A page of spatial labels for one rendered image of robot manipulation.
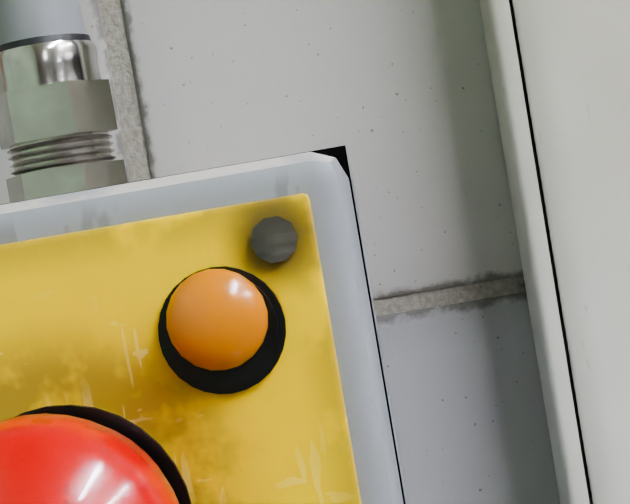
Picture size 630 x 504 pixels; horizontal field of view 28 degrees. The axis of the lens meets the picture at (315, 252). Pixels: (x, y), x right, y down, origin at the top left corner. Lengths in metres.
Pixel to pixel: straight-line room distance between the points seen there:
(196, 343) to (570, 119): 0.10
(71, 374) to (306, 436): 0.04
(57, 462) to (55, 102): 0.07
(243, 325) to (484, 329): 0.09
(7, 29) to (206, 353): 0.07
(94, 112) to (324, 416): 0.07
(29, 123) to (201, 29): 0.05
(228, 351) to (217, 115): 0.09
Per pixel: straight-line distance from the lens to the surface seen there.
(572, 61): 0.24
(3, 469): 0.17
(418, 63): 0.26
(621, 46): 0.25
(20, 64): 0.22
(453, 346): 0.26
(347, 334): 0.19
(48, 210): 0.19
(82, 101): 0.22
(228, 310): 0.18
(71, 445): 0.17
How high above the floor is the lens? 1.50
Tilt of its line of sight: 3 degrees down
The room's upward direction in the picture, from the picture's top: 10 degrees counter-clockwise
